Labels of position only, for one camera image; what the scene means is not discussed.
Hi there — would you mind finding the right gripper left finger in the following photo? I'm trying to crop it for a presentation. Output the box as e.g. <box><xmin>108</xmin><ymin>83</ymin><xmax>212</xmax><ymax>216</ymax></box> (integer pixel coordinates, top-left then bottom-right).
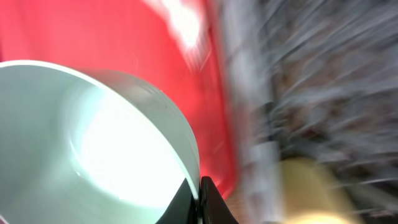
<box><xmin>156</xmin><ymin>179</ymin><xmax>197</xmax><ymax>224</ymax></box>

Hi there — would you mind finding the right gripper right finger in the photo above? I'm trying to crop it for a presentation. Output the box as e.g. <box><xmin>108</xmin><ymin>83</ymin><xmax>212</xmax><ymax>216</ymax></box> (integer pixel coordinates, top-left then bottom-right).
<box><xmin>200</xmin><ymin>176</ymin><xmax>238</xmax><ymax>224</ymax></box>

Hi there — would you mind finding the yellow plastic cup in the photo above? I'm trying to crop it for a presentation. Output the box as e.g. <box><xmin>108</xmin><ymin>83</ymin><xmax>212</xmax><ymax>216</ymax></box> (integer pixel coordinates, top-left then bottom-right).
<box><xmin>280</xmin><ymin>158</ymin><xmax>363</xmax><ymax>224</ymax></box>

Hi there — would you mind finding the mint green bowl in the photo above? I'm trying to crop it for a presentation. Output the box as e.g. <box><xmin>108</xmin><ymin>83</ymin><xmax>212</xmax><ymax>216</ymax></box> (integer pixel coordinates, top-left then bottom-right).
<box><xmin>1</xmin><ymin>60</ymin><xmax>200</xmax><ymax>224</ymax></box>

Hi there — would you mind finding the grey dishwasher rack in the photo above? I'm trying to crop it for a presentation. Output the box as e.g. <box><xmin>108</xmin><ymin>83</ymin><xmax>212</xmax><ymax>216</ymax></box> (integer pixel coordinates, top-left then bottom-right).
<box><xmin>216</xmin><ymin>0</ymin><xmax>397</xmax><ymax>223</ymax></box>

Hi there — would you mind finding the red serving tray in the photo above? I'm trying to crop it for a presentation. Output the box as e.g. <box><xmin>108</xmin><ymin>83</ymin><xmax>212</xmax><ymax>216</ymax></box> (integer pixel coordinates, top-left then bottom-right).
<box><xmin>1</xmin><ymin>0</ymin><xmax>238</xmax><ymax>198</ymax></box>

